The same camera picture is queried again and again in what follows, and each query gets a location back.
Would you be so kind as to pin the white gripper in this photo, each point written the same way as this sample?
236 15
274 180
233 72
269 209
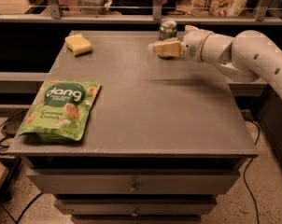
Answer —
193 45

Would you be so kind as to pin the green soda can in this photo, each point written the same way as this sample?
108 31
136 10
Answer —
167 31

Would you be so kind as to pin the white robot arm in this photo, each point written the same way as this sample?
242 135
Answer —
244 58

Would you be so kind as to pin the black bag background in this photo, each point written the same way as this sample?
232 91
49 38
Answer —
141 7

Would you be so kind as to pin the metal railing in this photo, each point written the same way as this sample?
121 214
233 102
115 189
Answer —
256 12

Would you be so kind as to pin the clear plastic container background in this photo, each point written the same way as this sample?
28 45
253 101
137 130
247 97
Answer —
91 0

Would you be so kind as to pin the grey drawer cabinet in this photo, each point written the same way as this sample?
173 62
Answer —
170 126

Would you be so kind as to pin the yellow sponge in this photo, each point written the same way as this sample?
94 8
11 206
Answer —
78 44

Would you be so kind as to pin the green Dang chips bag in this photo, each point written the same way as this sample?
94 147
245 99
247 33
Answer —
60 111

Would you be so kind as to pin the top drawer knob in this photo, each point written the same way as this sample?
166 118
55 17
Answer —
133 188

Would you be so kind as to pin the drawer knob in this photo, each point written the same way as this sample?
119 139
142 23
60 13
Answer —
133 188
134 213

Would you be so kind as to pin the lower drawer knob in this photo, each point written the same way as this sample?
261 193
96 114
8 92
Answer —
134 213

